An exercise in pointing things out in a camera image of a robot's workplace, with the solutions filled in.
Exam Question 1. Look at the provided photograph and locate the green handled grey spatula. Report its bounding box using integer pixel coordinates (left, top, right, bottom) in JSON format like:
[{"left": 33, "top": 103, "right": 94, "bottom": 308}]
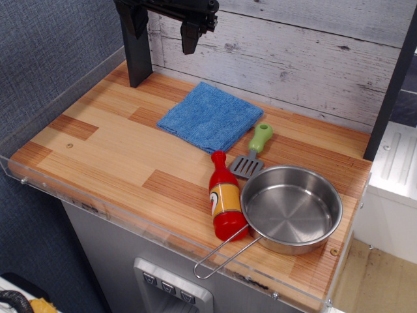
[{"left": 229, "top": 123, "right": 273, "bottom": 179}]

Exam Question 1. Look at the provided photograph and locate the grey cabinet with dispenser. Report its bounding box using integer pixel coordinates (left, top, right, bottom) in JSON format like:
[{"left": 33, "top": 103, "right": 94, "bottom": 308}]
[{"left": 64, "top": 203, "right": 297, "bottom": 312}]

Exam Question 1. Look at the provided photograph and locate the dark left support post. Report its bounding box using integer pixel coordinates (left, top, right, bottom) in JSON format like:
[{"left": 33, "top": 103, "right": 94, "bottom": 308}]
[{"left": 115, "top": 2, "right": 152, "bottom": 88}]

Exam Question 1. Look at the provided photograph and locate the black braided hose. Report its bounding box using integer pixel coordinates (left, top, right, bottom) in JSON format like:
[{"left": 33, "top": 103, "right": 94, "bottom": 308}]
[{"left": 0, "top": 290, "right": 33, "bottom": 313}]

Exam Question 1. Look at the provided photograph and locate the dark support post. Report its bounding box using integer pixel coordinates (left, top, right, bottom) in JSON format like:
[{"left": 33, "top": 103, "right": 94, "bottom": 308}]
[
  {"left": 115, "top": 2, "right": 152, "bottom": 88},
  {"left": 363, "top": 7, "right": 416, "bottom": 161}
]

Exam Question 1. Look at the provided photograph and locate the clear acrylic table guard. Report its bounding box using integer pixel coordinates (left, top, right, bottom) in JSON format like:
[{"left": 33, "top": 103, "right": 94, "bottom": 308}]
[{"left": 1, "top": 48, "right": 370, "bottom": 310}]

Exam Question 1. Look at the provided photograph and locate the blue folded cloth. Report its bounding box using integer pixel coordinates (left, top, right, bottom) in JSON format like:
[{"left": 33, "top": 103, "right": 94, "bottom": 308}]
[{"left": 157, "top": 82, "right": 264, "bottom": 155}]

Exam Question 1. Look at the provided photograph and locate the stainless steel pan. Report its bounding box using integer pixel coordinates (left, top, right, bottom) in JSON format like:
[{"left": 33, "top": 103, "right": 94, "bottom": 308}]
[{"left": 193, "top": 164, "right": 344, "bottom": 280}]

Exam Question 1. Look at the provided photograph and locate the red toy sauce bottle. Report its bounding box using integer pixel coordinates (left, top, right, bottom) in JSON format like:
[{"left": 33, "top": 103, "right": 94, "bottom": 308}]
[{"left": 208, "top": 151, "right": 248, "bottom": 241}]

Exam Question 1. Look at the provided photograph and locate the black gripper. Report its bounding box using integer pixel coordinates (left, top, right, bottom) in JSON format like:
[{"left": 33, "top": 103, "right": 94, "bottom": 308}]
[{"left": 117, "top": 0, "right": 219, "bottom": 55}]

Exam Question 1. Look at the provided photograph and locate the white ribbed side counter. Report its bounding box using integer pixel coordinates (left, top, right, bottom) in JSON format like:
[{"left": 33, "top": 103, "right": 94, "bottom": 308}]
[{"left": 353, "top": 122, "right": 416, "bottom": 263}]

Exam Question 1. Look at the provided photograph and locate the dark right support post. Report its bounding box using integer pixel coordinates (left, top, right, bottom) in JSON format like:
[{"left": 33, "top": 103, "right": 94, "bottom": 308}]
[{"left": 363, "top": 7, "right": 416, "bottom": 161}]

